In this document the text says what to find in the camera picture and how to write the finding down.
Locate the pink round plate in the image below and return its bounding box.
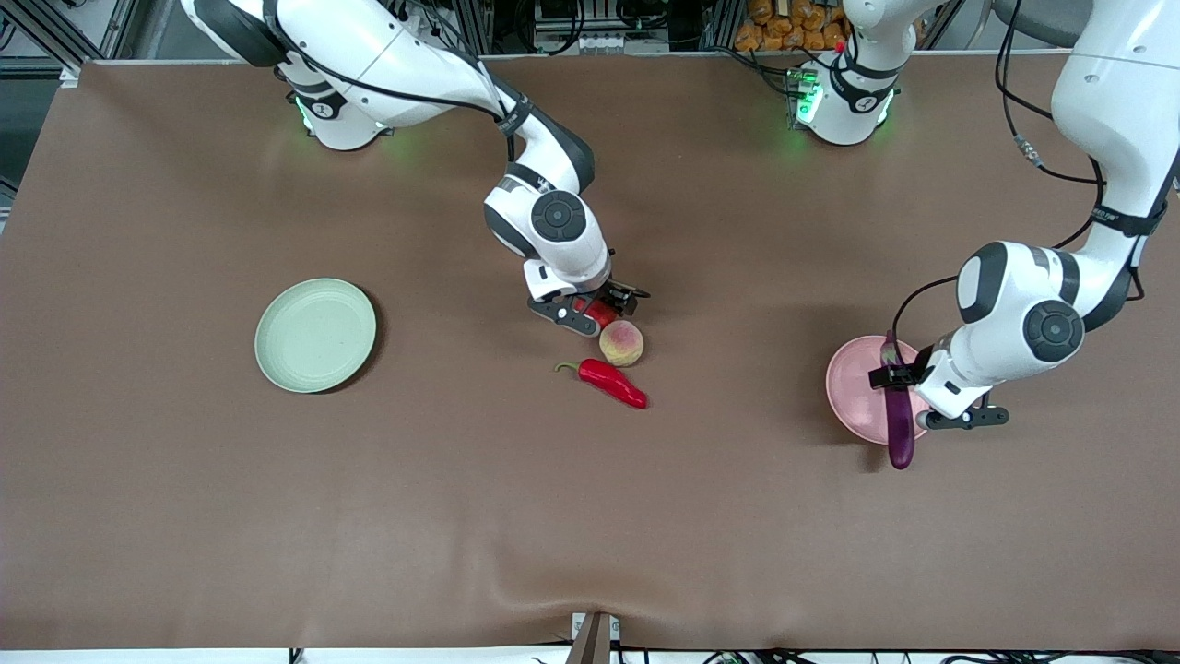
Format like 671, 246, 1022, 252
825, 335, 932, 445

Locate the brown table cloth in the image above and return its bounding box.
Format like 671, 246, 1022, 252
0, 51, 1180, 651

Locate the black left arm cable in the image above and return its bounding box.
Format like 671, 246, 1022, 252
890, 0, 1149, 370

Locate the metal table edge bracket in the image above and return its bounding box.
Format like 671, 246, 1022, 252
567, 611, 621, 664

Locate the green round plate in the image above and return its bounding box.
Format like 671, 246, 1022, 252
254, 278, 378, 395

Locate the bag of orange snacks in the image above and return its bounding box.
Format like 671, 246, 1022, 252
735, 0, 849, 53

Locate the white socket strip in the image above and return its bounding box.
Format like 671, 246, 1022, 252
535, 32, 628, 53

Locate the purple eggplant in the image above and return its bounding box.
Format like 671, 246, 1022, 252
880, 330, 916, 471

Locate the aluminium frame rail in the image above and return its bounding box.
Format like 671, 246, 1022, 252
0, 0, 139, 77

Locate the red chili pepper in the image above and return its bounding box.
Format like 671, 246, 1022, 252
554, 359, 651, 410

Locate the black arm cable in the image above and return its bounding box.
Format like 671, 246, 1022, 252
890, 0, 1149, 370
265, 0, 519, 165

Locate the yellow pink peach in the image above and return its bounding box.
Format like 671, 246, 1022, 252
599, 319, 645, 368

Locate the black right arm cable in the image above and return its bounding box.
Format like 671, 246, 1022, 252
265, 0, 519, 165

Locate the grey rounded object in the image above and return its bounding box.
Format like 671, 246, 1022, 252
991, 0, 1093, 40

